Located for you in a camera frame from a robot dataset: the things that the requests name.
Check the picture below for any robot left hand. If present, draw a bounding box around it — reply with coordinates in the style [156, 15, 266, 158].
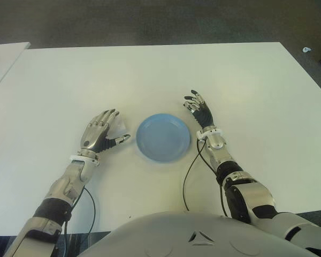
[80, 108, 131, 154]

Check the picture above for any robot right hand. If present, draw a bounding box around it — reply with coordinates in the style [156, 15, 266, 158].
[184, 89, 215, 131]

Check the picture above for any white charger block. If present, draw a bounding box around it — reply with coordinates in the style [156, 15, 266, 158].
[111, 117, 128, 136]

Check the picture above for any blue round plate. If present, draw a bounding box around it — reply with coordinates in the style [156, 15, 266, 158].
[135, 113, 191, 163]

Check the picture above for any white side table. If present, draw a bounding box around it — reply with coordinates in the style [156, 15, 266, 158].
[0, 41, 32, 97]

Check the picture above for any grey robot torso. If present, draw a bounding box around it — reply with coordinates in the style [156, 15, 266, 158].
[77, 211, 319, 257]

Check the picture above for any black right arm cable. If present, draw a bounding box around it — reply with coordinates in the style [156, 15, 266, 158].
[183, 138, 231, 219]

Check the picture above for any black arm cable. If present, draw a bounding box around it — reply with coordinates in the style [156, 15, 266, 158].
[183, 138, 231, 219]
[63, 187, 97, 241]

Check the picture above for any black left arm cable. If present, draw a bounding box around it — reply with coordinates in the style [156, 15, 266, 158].
[63, 187, 97, 241]

